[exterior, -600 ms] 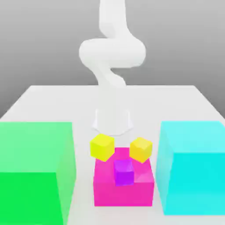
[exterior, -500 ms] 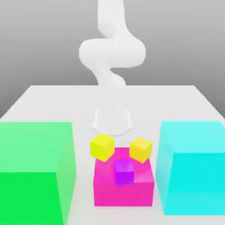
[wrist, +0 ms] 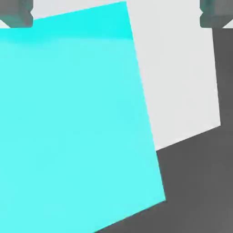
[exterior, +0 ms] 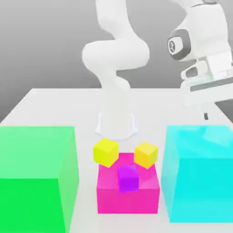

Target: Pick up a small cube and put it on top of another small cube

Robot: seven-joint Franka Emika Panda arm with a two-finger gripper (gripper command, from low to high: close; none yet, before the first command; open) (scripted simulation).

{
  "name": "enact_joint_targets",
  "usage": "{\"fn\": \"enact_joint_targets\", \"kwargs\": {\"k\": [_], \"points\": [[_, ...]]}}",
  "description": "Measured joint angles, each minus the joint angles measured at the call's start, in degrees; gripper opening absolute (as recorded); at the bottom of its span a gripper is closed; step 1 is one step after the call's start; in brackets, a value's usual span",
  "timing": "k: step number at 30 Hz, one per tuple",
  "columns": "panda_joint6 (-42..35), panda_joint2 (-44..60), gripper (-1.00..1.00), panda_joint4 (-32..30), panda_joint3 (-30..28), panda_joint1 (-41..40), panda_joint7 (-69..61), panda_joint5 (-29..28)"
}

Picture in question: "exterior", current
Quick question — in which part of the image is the small orange cube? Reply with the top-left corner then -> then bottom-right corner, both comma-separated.
134,142 -> 159,170

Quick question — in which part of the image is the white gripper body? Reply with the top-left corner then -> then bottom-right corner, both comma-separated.
180,75 -> 233,109

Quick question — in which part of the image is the small yellow cube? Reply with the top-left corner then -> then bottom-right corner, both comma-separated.
93,138 -> 119,168

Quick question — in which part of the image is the large green box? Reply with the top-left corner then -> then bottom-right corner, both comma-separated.
0,126 -> 80,233

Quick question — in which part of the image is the large pink box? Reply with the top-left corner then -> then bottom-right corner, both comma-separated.
96,152 -> 161,215

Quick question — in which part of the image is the large cyan box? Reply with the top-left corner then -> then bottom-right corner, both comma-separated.
161,125 -> 233,224

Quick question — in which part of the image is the small purple cube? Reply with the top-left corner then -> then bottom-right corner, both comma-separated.
117,165 -> 140,194

